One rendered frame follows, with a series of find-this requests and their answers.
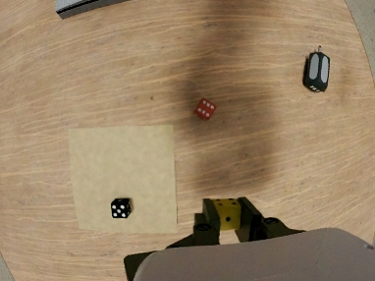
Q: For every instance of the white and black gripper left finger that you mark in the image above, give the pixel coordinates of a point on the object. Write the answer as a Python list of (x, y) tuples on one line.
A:
[(204, 234)]

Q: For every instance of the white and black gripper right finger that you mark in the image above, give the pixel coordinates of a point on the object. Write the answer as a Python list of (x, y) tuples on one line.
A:
[(255, 227)]

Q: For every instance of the red die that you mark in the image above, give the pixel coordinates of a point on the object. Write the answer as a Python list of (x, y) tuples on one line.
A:
[(204, 109)]

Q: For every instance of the beige square mat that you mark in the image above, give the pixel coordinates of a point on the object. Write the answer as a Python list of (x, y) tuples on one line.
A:
[(135, 162)]

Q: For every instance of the black die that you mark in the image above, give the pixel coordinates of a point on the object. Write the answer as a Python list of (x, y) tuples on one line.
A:
[(120, 208)]

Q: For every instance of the yellow die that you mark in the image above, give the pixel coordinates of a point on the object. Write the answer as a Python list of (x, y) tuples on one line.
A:
[(230, 213)]

